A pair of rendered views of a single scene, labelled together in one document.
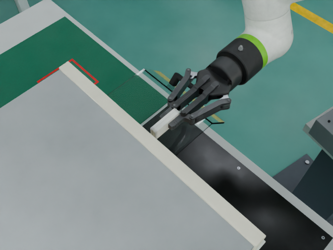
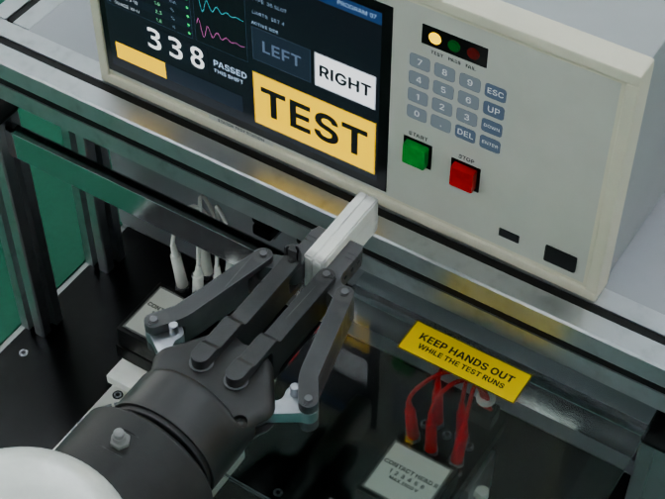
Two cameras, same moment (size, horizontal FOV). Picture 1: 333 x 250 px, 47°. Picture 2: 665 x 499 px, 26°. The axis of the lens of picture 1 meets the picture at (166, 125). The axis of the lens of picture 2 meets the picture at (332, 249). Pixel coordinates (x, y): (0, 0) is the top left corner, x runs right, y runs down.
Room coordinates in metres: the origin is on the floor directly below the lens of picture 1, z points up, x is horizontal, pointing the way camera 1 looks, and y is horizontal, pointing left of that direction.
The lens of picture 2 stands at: (1.05, -0.15, 1.88)
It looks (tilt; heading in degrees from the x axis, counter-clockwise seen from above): 48 degrees down; 167
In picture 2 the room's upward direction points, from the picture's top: straight up
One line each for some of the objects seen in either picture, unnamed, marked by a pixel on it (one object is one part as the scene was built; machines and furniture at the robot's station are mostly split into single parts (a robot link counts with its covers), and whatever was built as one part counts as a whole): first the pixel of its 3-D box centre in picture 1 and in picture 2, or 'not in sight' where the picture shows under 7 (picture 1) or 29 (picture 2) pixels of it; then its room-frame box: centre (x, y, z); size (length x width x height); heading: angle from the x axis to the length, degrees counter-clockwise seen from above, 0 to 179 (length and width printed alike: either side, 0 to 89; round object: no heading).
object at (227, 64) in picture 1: (216, 81); (202, 403); (0.53, -0.11, 1.18); 0.09 x 0.08 x 0.07; 135
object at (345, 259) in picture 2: (166, 109); (348, 280); (0.46, 0.00, 1.18); 0.05 x 0.03 x 0.01; 135
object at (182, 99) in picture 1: (190, 95); (283, 338); (0.50, -0.05, 1.18); 0.11 x 0.01 x 0.04; 133
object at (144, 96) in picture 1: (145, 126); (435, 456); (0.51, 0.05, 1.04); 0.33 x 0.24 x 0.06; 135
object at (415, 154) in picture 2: not in sight; (417, 152); (0.36, 0.07, 1.18); 0.02 x 0.01 x 0.02; 45
